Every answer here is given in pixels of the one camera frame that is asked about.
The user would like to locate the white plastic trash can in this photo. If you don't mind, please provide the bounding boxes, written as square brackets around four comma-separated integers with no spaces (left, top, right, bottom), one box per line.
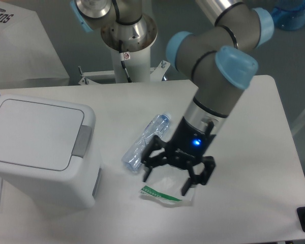
[0,94,102,208]

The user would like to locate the crushed clear plastic bottle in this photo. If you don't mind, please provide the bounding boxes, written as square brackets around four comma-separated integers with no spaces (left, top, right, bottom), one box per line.
[121,113,171,173]

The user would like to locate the blue plastic water jug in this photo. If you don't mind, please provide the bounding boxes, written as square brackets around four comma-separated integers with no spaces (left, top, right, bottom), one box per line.
[271,1,305,31]

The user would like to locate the white printed cardboard box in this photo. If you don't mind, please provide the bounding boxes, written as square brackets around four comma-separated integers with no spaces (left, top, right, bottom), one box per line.
[0,1,69,89]

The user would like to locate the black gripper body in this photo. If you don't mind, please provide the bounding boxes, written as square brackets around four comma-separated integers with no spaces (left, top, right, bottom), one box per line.
[165,118,215,170]

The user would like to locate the clear bag with green strip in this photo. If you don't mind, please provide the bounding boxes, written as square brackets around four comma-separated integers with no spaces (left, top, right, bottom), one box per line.
[140,165,195,207]

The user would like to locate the white metal base frame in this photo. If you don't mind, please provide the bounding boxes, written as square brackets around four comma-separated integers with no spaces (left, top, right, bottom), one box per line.
[78,59,177,85]

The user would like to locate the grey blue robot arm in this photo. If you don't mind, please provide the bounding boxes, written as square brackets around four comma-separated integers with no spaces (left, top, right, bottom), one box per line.
[71,1,274,195]

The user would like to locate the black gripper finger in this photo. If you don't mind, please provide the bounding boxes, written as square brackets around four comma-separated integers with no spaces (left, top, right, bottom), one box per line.
[141,135,167,182]
[181,156,216,196]

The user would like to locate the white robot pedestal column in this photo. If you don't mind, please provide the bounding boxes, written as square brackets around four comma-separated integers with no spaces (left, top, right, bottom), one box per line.
[110,47,150,83]

